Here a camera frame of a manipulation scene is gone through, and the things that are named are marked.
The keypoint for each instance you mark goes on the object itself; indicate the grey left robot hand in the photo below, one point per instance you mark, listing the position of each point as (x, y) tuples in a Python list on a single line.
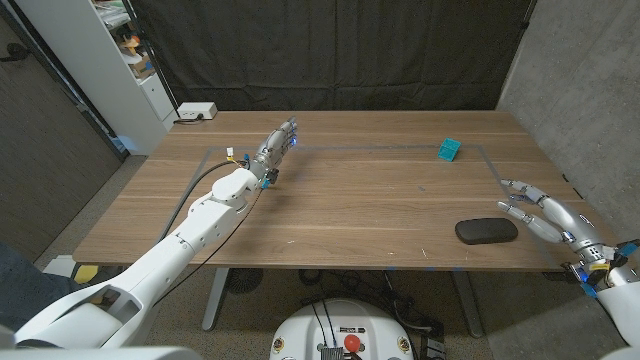
[(272, 150)]

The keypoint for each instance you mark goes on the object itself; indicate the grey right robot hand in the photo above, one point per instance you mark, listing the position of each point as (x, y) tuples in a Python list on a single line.
[(572, 222)]

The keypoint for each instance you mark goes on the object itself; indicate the black glasses case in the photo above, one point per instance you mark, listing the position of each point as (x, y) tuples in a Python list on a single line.
[(486, 231)]

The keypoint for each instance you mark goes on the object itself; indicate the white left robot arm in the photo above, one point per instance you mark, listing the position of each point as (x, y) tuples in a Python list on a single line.
[(170, 260)]

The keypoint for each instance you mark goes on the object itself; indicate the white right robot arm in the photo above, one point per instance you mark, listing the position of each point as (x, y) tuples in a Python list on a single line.
[(622, 305)]

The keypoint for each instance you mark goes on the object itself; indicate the teal cube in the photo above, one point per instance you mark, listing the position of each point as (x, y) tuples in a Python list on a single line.
[(449, 150)]

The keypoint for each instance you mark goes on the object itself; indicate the white power strip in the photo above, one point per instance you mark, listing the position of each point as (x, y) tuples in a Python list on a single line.
[(196, 110)]

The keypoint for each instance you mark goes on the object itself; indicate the black backdrop curtain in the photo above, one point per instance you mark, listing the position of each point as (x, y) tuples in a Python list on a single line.
[(330, 50)]

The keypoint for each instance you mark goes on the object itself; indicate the grey table leg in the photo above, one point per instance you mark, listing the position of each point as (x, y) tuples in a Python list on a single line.
[(469, 305), (215, 300)]

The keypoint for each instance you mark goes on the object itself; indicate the black round floor fan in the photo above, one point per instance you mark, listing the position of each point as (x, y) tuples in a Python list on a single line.
[(244, 280)]

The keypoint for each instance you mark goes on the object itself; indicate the cardboard box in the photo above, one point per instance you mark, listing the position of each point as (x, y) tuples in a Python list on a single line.
[(142, 65)]

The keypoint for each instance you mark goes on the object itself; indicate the white robot torso base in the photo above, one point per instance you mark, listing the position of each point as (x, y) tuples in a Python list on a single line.
[(340, 325)]

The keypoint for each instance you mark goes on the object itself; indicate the white shelf cabinet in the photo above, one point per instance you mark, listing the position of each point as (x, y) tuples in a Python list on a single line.
[(100, 65)]

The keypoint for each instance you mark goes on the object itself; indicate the red emergency stop button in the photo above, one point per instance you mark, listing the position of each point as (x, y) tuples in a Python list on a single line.
[(352, 343)]

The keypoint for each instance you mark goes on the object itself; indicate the yellow object on floor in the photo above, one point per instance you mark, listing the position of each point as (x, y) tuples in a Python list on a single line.
[(86, 274)]

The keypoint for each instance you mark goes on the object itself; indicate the person leg in jeans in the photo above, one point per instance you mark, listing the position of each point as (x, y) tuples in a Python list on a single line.
[(25, 295)]

